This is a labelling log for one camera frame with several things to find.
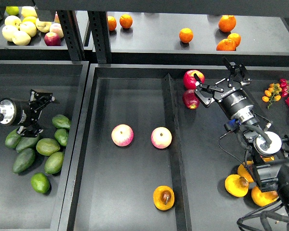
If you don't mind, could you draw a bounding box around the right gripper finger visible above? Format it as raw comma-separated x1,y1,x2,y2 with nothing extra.
223,57,251,86
194,74,224,107

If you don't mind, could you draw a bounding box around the pink apple right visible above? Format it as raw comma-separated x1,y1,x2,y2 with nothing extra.
151,127,172,149

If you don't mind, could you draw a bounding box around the pink apple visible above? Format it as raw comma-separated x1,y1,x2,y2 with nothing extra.
151,127,172,149
111,124,134,147

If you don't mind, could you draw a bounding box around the green avocado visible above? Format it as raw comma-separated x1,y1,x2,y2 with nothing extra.
36,138,61,156
5,128,22,149
30,172,51,194
54,128,69,147
52,114,71,130
44,152,65,174
15,136,40,153

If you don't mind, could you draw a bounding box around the red apple on shelf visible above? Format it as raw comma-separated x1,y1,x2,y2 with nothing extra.
44,32,61,46

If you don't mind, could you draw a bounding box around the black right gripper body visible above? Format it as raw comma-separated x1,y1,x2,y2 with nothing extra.
213,80,253,119

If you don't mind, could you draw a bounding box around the black tray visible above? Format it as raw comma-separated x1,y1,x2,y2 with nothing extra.
57,64,289,231
0,61,89,231

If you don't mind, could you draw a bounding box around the dark red apple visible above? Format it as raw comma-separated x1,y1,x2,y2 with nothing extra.
182,90,200,110

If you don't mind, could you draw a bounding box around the red cherry tomato bunch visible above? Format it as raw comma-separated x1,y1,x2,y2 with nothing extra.
279,78,289,97

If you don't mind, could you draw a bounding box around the pale yellow apple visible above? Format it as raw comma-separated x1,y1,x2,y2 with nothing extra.
12,31,31,46
2,25,18,42
35,18,52,33
19,21,37,38
4,15,22,28

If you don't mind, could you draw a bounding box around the orange cherry tomato bunch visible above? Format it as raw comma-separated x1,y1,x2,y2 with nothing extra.
262,83,282,109

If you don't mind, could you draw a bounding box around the black centre tray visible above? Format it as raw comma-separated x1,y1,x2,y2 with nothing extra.
57,64,289,231

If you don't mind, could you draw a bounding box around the green avocado in tray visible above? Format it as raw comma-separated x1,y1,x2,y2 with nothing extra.
5,128,22,149
36,138,61,156
44,152,65,174
52,114,71,130
54,128,69,147
15,136,40,153

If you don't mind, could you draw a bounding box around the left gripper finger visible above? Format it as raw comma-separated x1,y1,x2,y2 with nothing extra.
16,121,43,138
29,89,55,113

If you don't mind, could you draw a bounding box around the black shelf post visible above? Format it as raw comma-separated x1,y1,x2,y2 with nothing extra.
56,10,85,61
87,11,112,64

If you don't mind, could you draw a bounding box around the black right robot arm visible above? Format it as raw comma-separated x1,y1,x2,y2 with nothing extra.
192,58,289,231

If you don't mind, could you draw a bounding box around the black left tray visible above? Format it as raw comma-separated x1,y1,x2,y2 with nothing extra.
0,61,89,231

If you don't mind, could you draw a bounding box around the black tray divider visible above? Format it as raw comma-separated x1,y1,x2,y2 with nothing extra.
161,73,192,231

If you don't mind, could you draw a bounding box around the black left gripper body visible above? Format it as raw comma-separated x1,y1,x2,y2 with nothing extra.
0,98,38,127

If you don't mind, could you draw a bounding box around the pink peach on shelf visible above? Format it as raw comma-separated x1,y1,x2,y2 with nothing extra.
50,23,64,39

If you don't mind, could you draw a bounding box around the bright red apple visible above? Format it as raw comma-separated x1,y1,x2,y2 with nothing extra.
183,70,205,90

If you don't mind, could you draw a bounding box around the pink apple left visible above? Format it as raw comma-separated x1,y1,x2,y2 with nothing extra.
111,124,134,147

